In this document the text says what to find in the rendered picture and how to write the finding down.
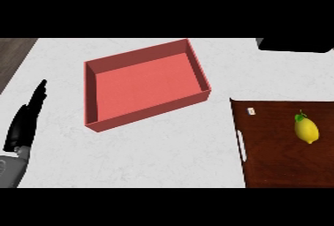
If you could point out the yellow lemon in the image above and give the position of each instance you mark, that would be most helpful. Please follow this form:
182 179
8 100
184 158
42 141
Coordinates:
307 129

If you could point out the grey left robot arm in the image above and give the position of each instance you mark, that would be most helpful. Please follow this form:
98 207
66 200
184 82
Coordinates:
11 169

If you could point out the red cardboard box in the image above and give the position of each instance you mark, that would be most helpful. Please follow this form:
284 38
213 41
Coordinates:
144 85

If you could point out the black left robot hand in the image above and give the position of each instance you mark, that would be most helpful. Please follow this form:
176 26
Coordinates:
24 123

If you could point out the dark brown wooden tray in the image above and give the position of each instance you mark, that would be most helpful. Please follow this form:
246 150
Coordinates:
287 156

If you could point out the black appliance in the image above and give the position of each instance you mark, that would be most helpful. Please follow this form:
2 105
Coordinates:
296 44

